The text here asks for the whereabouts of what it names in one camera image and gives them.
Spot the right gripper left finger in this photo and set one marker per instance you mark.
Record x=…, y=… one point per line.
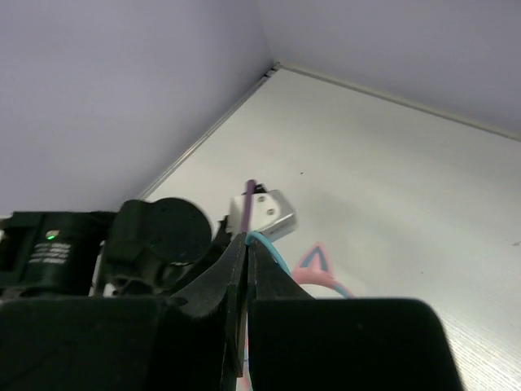
x=192, y=340

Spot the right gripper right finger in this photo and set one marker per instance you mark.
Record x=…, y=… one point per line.
x=298, y=342

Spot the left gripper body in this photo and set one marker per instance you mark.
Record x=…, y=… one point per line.
x=157, y=248

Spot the blue pink cat-ear headphones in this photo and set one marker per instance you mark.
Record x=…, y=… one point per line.
x=315, y=268

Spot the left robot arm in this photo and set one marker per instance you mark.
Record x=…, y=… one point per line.
x=55, y=253

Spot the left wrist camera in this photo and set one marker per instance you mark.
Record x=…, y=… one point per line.
x=271, y=213

